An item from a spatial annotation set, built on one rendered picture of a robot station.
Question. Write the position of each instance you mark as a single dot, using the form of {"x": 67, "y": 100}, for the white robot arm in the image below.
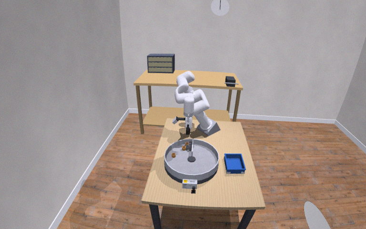
{"x": 195, "y": 102}

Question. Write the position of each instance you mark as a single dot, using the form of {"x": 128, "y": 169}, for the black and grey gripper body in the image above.
{"x": 188, "y": 121}

